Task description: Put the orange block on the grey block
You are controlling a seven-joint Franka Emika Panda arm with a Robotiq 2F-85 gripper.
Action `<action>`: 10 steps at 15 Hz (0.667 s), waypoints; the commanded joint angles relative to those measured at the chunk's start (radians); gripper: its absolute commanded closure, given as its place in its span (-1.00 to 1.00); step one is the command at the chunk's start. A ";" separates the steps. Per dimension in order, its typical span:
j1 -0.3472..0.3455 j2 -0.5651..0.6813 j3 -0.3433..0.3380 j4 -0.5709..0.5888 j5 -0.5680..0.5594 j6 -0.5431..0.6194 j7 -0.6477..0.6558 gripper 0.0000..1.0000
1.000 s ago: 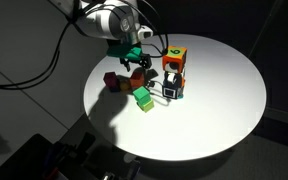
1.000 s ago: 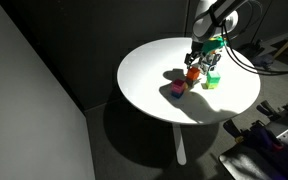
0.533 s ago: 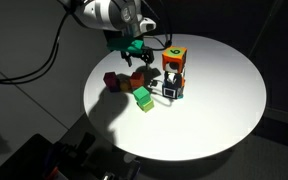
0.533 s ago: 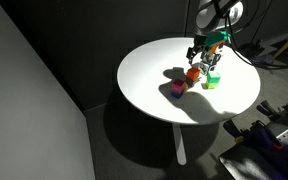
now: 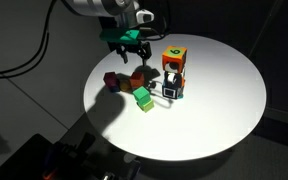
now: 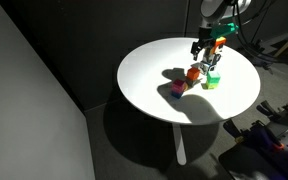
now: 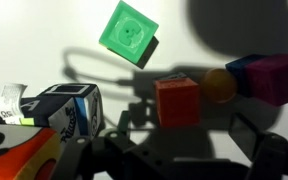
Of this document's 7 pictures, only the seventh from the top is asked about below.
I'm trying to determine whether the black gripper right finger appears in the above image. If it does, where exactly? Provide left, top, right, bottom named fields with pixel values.
left=228, top=113, right=268, bottom=161

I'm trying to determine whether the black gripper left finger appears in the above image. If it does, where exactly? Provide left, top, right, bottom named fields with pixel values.
left=117, top=110, right=132, bottom=133

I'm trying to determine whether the orange block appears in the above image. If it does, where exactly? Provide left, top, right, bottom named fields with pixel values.
left=154, top=77, right=202, bottom=129

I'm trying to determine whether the magenta block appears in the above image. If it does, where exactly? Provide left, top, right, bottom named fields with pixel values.
left=244, top=53, right=288, bottom=108

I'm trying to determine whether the blue block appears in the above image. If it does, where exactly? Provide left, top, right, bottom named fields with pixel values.
left=225, top=54, right=268, bottom=98

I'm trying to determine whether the black soft cube white square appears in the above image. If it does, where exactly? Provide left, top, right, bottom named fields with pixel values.
left=37, top=83, right=106, bottom=145

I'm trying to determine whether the yellow ball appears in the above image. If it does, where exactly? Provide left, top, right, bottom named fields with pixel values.
left=202, top=67, right=238, bottom=104

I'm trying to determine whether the black soft cube with tag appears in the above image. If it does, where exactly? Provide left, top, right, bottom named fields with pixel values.
left=0, top=83, right=53, bottom=130

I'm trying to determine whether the orange soft cube with number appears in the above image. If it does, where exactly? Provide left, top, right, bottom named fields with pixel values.
left=0, top=123, right=64, bottom=180

